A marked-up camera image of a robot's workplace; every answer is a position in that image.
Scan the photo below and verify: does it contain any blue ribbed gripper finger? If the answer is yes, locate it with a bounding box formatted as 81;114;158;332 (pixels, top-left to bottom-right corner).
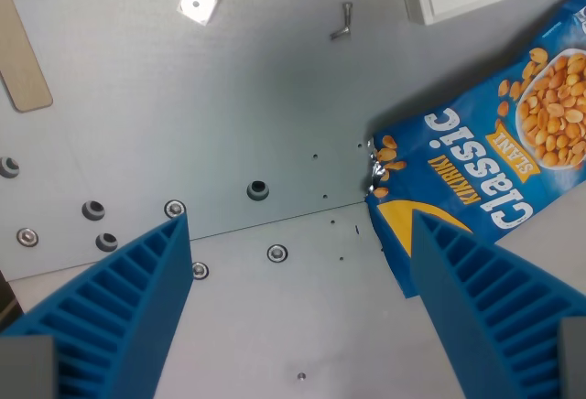
0;211;192;399
409;209;586;399

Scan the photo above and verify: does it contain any blue peanut snack bag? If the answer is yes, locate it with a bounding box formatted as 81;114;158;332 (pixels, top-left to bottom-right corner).
364;0;586;299

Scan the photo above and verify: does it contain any light wooden strip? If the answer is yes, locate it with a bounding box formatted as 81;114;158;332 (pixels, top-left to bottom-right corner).
0;0;54;114

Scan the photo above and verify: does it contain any small metal bolt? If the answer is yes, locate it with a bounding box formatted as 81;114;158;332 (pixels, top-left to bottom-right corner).
330;1;355;42

